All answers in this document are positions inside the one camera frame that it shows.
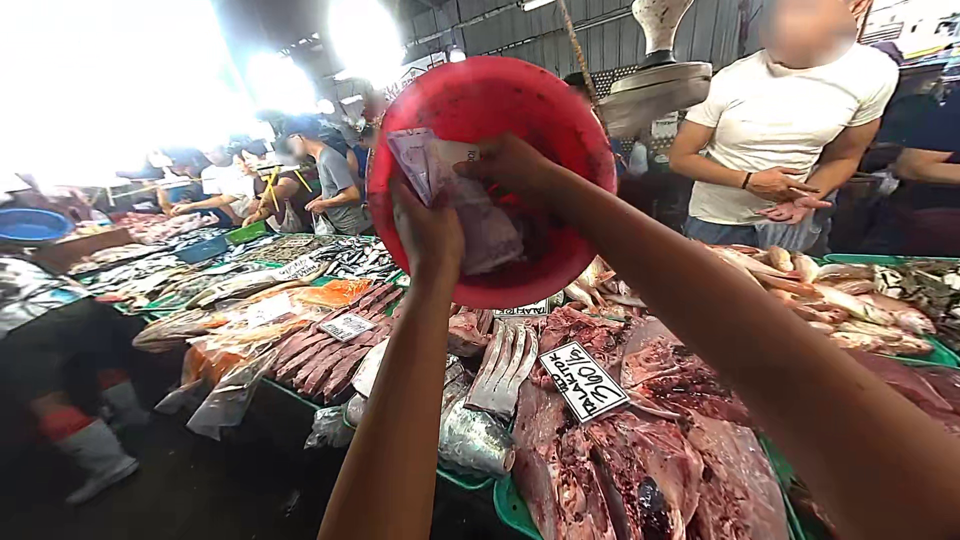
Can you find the person's right hand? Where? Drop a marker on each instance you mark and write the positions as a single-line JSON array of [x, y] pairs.
[[521, 165]]

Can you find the person's left hand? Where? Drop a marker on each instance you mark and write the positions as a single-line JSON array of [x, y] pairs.
[[431, 244]]

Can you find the person's right fingers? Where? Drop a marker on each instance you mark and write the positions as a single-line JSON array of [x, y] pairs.
[[498, 146]]

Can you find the person's left fingers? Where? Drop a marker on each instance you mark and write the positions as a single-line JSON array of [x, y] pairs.
[[400, 193]]

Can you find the person's right thumb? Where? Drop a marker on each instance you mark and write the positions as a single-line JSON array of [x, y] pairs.
[[471, 169]]

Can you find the purple banknotes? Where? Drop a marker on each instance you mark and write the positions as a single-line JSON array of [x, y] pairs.
[[411, 154]]

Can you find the pale banknotes with printed number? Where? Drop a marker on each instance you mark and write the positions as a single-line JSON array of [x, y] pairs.
[[484, 229]]

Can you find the person's right forearm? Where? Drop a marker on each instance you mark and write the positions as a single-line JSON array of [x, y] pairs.
[[735, 322]]

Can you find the person's left forearm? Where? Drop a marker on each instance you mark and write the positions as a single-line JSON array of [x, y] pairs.
[[397, 412]]

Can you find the red plastic basin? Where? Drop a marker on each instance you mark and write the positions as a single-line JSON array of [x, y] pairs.
[[555, 112]]

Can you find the pile of small silver fish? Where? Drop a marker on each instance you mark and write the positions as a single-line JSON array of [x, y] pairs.
[[360, 256]]

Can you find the rusty thin pole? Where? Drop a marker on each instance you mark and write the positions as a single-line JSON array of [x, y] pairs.
[[574, 41]]

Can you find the small white lettered sign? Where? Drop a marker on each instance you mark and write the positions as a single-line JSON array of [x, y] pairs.
[[347, 327]]

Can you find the fluorescent tube lamp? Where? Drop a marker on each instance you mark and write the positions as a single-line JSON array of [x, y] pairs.
[[536, 4]]

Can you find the white sign with dark border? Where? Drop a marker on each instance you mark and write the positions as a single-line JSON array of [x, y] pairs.
[[525, 310]]

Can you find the pink fish chunk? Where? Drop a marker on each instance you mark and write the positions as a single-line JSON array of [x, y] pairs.
[[469, 330]]

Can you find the bright hanging lamp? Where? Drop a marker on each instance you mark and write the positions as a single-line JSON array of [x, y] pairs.
[[367, 37], [281, 82]]

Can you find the green rectangular tray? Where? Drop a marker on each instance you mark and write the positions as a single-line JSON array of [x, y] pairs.
[[246, 233]]

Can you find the round grey metal shade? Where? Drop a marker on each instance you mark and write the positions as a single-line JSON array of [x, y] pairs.
[[660, 86]]

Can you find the blank white paper sheet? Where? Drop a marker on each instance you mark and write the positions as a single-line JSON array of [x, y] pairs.
[[268, 308]]

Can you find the pile of dark red slices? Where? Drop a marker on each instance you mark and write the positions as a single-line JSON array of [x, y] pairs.
[[337, 360]]

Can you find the silver ribbed fish slices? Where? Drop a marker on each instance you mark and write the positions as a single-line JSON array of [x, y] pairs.
[[501, 369]]

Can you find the white light bulb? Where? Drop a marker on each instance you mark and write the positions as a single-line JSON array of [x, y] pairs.
[[661, 22]]

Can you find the blue rectangular tray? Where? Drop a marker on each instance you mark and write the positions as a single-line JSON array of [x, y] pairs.
[[201, 250]]

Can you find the white sign with large numerals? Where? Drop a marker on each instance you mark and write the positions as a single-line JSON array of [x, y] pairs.
[[566, 369]]

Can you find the clear crumpled plastic bag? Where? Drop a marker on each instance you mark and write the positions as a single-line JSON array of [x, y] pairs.
[[330, 427]]

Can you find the large silver fish piece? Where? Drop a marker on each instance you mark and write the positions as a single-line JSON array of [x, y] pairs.
[[475, 442]]

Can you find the green plastic tray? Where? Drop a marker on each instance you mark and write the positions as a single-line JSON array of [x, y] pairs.
[[780, 469], [943, 354], [513, 514], [469, 481]]

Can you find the pile of bloody fish cuts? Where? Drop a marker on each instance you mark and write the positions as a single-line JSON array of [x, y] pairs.
[[637, 450]]

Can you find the blue round basin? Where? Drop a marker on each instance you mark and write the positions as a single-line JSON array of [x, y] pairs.
[[34, 225]]

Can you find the pile of pink fish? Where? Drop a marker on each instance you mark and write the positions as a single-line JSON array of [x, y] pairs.
[[851, 304]]

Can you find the pile of red fish fillets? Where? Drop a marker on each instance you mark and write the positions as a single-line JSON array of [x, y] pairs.
[[911, 382]]

